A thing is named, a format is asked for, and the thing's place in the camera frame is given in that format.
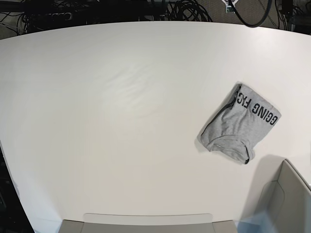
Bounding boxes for grey bin at right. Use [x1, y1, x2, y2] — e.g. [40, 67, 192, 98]
[260, 160, 311, 233]

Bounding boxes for grey bin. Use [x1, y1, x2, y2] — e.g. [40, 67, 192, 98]
[260, 160, 311, 233]
[59, 213, 237, 233]

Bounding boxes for grey T-shirt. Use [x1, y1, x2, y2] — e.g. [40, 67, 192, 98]
[200, 83, 281, 164]

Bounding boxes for blue translucent object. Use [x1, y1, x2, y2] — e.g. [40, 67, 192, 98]
[235, 211, 275, 233]

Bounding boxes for white camera bracket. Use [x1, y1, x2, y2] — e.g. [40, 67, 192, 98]
[222, 0, 239, 13]

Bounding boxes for grey bin at bottom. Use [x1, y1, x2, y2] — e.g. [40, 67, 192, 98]
[59, 213, 237, 233]

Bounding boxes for thick black looped cable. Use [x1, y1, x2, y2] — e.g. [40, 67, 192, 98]
[227, 0, 273, 28]

